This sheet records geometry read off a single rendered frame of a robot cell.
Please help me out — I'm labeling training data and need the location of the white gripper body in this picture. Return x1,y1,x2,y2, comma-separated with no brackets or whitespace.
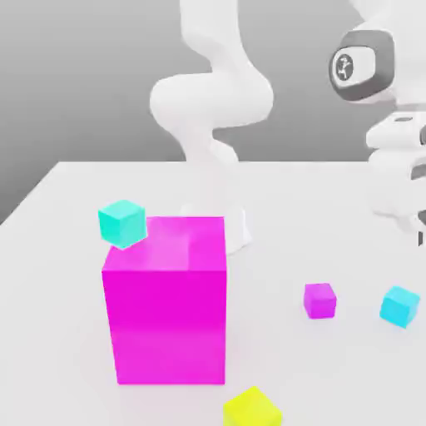
368,147,426,248

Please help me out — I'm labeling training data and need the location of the small cyan cube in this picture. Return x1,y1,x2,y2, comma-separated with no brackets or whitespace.
379,285,421,329

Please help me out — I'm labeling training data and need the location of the small purple cube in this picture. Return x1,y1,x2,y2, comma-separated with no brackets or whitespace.
303,282,338,320

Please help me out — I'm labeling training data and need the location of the small yellow cube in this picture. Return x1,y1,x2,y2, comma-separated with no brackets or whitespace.
222,385,284,426

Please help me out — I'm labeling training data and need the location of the small teal cube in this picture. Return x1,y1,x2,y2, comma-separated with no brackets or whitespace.
97,199,148,250

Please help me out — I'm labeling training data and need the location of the large magenta box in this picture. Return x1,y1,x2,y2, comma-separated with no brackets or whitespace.
101,215,228,386

